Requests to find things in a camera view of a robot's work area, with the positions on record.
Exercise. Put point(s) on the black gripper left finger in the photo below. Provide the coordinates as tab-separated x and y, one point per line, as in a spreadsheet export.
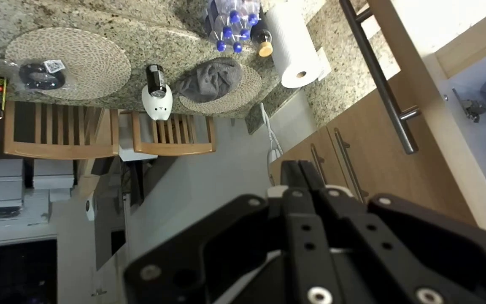
311	271

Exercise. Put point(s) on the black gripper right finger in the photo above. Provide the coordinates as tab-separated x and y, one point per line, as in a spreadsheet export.
401	276

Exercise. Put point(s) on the light wood cabinet door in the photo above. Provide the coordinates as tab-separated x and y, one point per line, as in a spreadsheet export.
473	169

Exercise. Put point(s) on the dark metal cabinet hinge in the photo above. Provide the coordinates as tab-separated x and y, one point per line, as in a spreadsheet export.
472	110

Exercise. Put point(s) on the round woven placemat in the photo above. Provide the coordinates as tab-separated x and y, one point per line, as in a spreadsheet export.
237	100
97	61

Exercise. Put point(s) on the wooden slat back chair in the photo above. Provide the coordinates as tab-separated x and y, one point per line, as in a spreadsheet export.
58	151
170	149

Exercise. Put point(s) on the crumpled gray cloth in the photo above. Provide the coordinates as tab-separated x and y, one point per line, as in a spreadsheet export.
210	78

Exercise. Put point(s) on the white paper towel roll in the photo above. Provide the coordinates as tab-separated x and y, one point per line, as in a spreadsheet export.
291	39

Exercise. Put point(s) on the dark bottle orange cap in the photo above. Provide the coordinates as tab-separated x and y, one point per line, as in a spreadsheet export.
261	34

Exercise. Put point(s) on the water bottle pack blue caps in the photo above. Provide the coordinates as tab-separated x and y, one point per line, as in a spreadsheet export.
232	23

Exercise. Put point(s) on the dark window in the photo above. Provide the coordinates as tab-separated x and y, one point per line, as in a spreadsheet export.
13	276

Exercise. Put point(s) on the black pouch white tag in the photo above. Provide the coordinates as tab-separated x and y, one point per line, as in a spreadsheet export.
41	80

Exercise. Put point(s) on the wooden end wall cabinet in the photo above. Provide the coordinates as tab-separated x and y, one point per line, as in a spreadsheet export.
371	141

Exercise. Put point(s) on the white low wall unit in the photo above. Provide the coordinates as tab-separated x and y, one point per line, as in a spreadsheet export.
8	180

